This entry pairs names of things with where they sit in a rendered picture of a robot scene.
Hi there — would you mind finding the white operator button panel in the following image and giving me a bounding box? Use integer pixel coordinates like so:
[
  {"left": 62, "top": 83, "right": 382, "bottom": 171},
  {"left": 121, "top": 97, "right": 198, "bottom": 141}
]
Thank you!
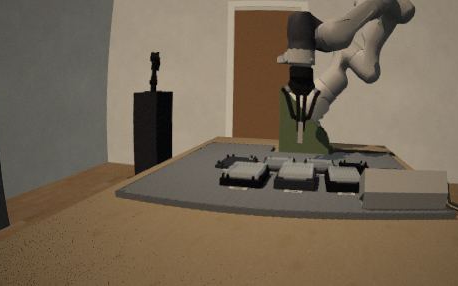
[{"left": 357, "top": 168, "right": 458, "bottom": 209}]

